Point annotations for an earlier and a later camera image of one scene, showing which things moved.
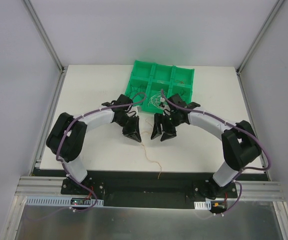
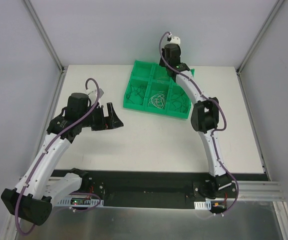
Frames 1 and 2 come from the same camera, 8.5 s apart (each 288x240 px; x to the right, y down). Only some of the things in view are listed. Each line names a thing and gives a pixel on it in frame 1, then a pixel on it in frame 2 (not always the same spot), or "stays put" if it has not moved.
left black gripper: x=130 y=123 to x=103 y=118
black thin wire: x=183 y=92 to x=179 y=102
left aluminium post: x=42 y=33 stays put
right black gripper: x=164 y=121 to x=162 y=62
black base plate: x=150 y=189 stays put
